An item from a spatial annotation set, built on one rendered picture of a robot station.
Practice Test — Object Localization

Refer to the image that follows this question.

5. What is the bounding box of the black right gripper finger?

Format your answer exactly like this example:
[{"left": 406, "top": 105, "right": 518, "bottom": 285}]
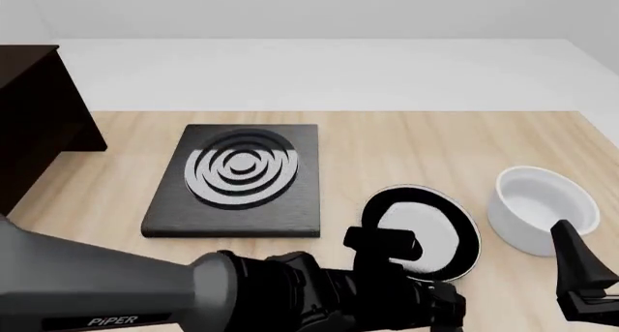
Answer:
[{"left": 549, "top": 219, "right": 608, "bottom": 296}]

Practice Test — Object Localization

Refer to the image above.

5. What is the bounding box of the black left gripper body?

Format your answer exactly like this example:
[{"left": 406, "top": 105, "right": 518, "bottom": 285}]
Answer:
[{"left": 416, "top": 280, "right": 468, "bottom": 332}]

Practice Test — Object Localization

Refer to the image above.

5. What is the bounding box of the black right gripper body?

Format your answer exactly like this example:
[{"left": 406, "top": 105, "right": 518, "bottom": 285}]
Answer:
[{"left": 555, "top": 286, "right": 619, "bottom": 324}]

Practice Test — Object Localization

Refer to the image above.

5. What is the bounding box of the black frying pan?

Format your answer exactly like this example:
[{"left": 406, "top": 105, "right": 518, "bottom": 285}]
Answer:
[{"left": 359, "top": 184, "right": 483, "bottom": 283}]

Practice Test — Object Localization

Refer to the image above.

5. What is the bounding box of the dark brown wooden cabinet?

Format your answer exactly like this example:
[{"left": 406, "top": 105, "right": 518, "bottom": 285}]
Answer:
[{"left": 0, "top": 44, "right": 108, "bottom": 217}]

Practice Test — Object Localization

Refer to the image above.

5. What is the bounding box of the white round bowl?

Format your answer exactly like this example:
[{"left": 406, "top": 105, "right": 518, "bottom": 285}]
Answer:
[{"left": 486, "top": 165, "right": 602, "bottom": 258}]

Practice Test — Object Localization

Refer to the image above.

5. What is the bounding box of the flat black stove plate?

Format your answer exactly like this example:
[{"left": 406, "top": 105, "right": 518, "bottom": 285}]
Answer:
[{"left": 141, "top": 123, "right": 323, "bottom": 240}]

